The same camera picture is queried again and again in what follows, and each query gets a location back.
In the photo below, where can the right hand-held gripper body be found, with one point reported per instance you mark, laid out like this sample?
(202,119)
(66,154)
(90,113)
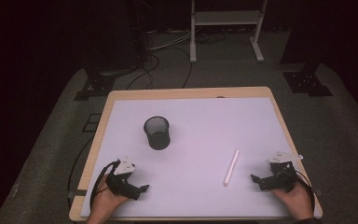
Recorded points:
(280,177)

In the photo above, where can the white table mat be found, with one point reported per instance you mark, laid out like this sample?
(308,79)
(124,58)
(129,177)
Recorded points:
(199,133)

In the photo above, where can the black stand base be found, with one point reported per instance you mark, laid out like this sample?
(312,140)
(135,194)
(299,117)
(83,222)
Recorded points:
(94,85)
(306,82)

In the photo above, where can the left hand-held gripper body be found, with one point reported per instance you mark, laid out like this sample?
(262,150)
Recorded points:
(121,182)

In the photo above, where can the white metal stand frame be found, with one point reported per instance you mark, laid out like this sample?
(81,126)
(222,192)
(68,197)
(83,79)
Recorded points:
(227,18)

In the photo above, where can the white pen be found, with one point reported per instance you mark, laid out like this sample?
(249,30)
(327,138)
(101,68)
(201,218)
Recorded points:
(231,167)

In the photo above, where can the dark floor hatch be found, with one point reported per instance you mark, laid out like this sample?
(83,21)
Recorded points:
(91,122)

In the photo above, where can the black mesh pen holder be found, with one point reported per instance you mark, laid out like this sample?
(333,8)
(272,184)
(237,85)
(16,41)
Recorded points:
(157,133)

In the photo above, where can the person's left hand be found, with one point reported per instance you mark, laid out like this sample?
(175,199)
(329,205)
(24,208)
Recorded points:
(105,200)

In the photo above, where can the person's right hand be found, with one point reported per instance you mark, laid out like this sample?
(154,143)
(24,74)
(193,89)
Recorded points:
(293,200)

